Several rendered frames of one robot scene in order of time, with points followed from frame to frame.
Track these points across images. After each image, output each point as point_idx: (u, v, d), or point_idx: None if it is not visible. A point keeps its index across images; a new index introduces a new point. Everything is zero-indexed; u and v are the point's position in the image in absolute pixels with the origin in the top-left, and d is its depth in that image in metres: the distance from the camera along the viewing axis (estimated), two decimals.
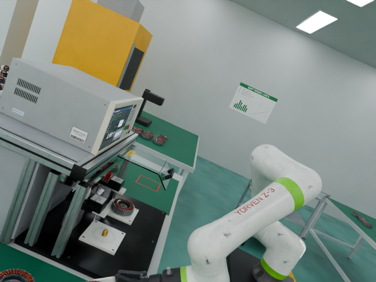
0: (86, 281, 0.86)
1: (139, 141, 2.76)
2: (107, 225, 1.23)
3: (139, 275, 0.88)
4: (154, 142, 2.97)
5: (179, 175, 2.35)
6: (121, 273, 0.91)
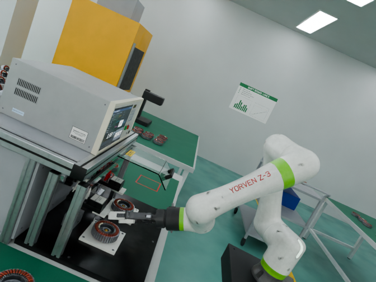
0: (103, 220, 1.20)
1: (139, 141, 2.76)
2: None
3: None
4: (154, 142, 2.97)
5: (179, 175, 2.35)
6: None
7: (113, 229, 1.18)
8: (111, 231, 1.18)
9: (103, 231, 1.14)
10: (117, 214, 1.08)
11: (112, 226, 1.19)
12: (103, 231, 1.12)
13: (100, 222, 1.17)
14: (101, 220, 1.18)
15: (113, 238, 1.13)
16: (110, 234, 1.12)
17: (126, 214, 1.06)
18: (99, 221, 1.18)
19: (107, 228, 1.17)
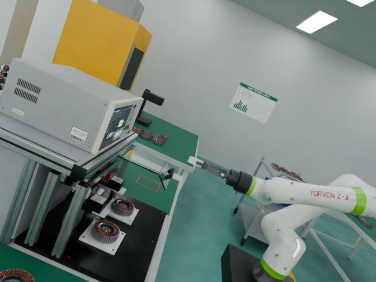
0: (103, 220, 1.20)
1: (139, 141, 2.76)
2: None
3: (219, 174, 1.24)
4: (154, 142, 2.97)
5: (179, 175, 2.35)
6: (206, 167, 1.26)
7: (113, 229, 1.18)
8: (111, 231, 1.18)
9: (103, 231, 1.14)
10: None
11: (112, 226, 1.19)
12: (103, 231, 1.12)
13: (100, 222, 1.17)
14: (101, 220, 1.18)
15: (113, 238, 1.13)
16: (110, 234, 1.12)
17: None
18: (99, 221, 1.18)
19: (107, 228, 1.17)
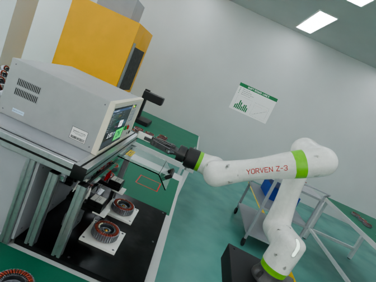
0: (103, 220, 1.20)
1: (139, 141, 2.76)
2: None
3: (165, 150, 1.25)
4: None
5: (179, 175, 2.35)
6: (153, 143, 1.26)
7: (113, 229, 1.18)
8: (111, 231, 1.18)
9: (103, 231, 1.14)
10: None
11: (112, 226, 1.19)
12: (103, 231, 1.12)
13: (100, 222, 1.17)
14: (101, 220, 1.18)
15: (113, 238, 1.13)
16: (110, 234, 1.12)
17: None
18: (99, 221, 1.18)
19: (107, 228, 1.17)
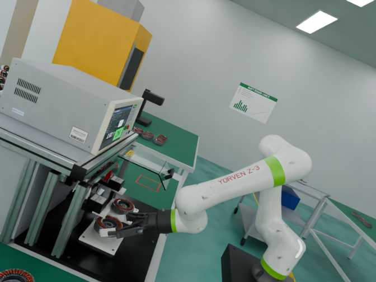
0: None
1: (139, 141, 2.76)
2: None
3: (136, 231, 1.09)
4: (154, 142, 2.97)
5: (179, 175, 2.35)
6: (119, 235, 1.07)
7: (116, 224, 1.17)
8: (114, 226, 1.18)
9: (106, 226, 1.14)
10: (120, 217, 1.22)
11: (115, 221, 1.18)
12: (106, 226, 1.12)
13: (102, 217, 1.16)
14: None
15: None
16: None
17: None
18: None
19: (109, 222, 1.16)
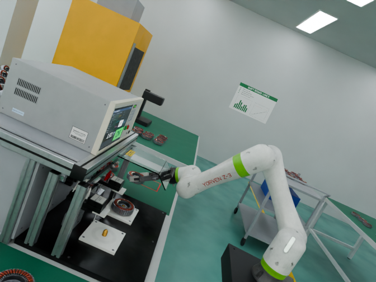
0: (135, 171, 1.75)
1: (139, 141, 2.76)
2: (107, 225, 1.23)
3: (152, 179, 1.61)
4: (154, 142, 2.97)
5: None
6: (141, 179, 1.61)
7: None
8: None
9: None
10: (145, 175, 1.77)
11: (141, 175, 1.73)
12: (134, 175, 1.67)
13: (133, 171, 1.72)
14: (134, 171, 1.74)
15: (140, 181, 1.67)
16: None
17: None
18: (132, 171, 1.73)
19: (137, 175, 1.71)
